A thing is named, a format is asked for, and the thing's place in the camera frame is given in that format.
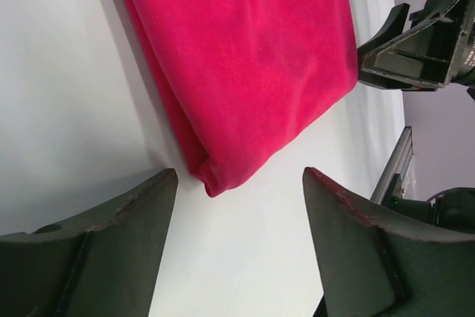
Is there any pink t shirt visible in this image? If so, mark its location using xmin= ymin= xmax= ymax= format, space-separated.
xmin=123 ymin=0 xmax=358 ymax=197

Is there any right aluminium corner post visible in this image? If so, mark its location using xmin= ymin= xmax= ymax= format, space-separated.
xmin=370 ymin=126 xmax=413 ymax=204

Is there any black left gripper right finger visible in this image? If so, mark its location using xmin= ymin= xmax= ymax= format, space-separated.
xmin=303 ymin=168 xmax=474 ymax=316

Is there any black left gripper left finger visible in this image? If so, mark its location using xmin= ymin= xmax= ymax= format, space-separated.
xmin=1 ymin=169 xmax=178 ymax=316

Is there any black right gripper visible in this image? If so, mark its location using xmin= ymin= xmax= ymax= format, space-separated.
xmin=358 ymin=0 xmax=474 ymax=91

